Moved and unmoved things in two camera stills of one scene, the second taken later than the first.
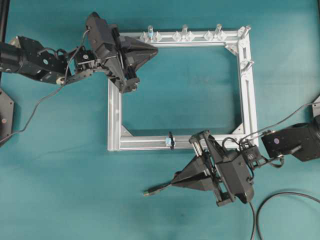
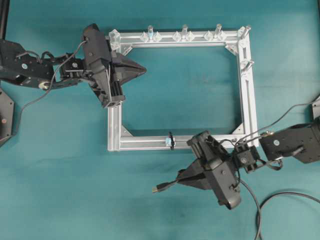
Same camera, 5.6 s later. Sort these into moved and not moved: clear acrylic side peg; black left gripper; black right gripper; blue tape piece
Moved: black left gripper
Not moved: black right gripper; clear acrylic side peg; blue tape piece
